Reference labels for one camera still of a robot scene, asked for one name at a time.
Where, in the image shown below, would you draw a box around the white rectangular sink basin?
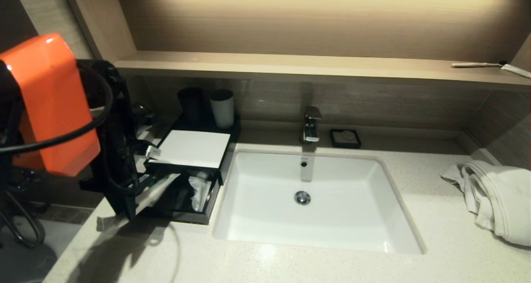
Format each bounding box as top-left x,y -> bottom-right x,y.
213,149 -> 426,255

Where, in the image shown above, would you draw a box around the beige toothbrush black bristles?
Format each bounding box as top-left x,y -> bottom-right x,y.
451,61 -> 507,68

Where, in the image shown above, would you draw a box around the black square soap dish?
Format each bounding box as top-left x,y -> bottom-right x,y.
329,129 -> 362,149

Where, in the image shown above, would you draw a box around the translucent packet small green print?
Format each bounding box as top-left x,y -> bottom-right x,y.
192,185 -> 213,215

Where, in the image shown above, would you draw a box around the long clear toothbrush packet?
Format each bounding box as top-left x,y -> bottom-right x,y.
97,173 -> 181,233

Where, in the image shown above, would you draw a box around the white cup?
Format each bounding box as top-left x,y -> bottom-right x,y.
209,89 -> 235,129

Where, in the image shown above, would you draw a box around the chrome faucet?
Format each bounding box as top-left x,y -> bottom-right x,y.
299,106 -> 323,145

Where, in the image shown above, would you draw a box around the black box white lid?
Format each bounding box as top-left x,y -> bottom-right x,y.
145,116 -> 242,186

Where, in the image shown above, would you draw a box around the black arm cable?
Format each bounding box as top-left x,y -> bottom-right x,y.
0,61 -> 115,155

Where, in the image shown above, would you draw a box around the black cup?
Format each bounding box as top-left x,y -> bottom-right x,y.
178,87 -> 205,127

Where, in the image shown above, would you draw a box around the black drawer of box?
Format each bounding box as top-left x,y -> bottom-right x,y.
137,166 -> 221,226

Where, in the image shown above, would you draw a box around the light wooden wall shelf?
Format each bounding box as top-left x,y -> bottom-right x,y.
62,0 -> 531,93

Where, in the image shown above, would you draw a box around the small white toothpaste tube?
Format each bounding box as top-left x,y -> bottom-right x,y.
500,64 -> 531,79

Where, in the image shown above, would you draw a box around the white crumpled towel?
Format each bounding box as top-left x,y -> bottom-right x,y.
439,161 -> 531,247

